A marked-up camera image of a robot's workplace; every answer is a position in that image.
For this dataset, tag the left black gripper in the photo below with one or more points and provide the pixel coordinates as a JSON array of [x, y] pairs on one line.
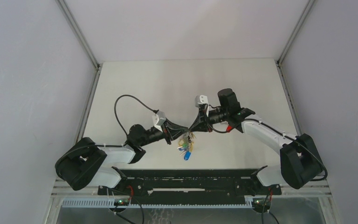
[[169, 131]]

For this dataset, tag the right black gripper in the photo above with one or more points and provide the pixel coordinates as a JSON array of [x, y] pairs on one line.
[[200, 124]]

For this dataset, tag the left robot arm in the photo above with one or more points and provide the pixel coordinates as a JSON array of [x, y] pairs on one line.
[[90, 164]]

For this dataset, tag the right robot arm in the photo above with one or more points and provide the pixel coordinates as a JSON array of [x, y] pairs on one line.
[[300, 162]]

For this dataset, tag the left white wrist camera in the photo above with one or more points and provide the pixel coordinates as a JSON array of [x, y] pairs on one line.
[[159, 119]]

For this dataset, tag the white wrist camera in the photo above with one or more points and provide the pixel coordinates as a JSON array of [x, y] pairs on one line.
[[159, 119], [201, 100]]

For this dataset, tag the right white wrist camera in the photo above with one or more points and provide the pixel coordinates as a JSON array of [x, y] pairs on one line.
[[201, 100]]

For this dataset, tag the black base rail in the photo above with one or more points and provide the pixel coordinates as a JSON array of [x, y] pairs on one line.
[[189, 186]]

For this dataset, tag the left aluminium frame post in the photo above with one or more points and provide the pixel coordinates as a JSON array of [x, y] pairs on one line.
[[71, 20]]

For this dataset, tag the aluminium frame post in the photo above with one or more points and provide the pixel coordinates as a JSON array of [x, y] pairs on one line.
[[71, 20], [296, 30]]

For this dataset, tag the right aluminium frame post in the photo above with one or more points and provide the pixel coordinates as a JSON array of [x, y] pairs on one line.
[[296, 30]]

